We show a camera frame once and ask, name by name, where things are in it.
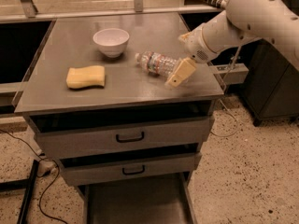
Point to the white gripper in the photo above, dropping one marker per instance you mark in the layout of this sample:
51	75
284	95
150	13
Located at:
195	47

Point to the clear plastic water bottle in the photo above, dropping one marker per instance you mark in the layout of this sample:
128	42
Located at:
156	63

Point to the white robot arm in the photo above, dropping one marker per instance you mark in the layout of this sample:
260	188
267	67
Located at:
240	22

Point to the grey top drawer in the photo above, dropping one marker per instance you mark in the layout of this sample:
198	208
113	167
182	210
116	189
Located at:
79	134

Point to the grey drawer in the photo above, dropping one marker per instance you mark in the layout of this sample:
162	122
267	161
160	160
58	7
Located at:
160	199
130	164
79	134

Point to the grey drawer cabinet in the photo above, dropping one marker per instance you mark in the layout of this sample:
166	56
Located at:
70	45

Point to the grey middle drawer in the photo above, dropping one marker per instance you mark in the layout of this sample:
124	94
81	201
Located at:
130	164

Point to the grey bottom drawer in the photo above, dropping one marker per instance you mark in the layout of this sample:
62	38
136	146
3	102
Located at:
160	199

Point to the white ceramic bowl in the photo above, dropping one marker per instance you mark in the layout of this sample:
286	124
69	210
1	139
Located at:
112	42

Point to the dark side cabinet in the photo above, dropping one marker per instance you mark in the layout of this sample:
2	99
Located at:
271	88

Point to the yellow sponge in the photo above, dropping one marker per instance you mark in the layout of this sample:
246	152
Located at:
79	78

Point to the grey metal rail frame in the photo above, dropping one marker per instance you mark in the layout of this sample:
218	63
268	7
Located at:
45	10

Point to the black metal floor frame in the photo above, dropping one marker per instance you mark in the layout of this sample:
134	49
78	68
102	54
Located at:
27	185

